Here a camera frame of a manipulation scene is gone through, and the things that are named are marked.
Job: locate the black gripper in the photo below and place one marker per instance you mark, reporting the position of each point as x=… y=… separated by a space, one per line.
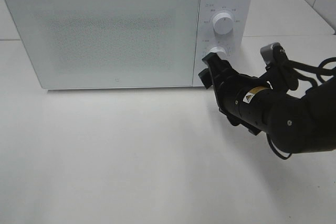
x=230 y=88

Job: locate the white microwave knob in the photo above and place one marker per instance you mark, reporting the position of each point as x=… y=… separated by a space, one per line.
x=223 y=23
x=220 y=51

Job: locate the white microwave door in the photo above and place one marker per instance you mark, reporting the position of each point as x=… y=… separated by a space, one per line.
x=88 y=44

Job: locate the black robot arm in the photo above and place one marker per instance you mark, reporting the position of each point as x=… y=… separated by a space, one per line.
x=293 y=125

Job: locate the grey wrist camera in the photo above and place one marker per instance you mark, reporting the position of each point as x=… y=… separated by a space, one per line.
x=280 y=77

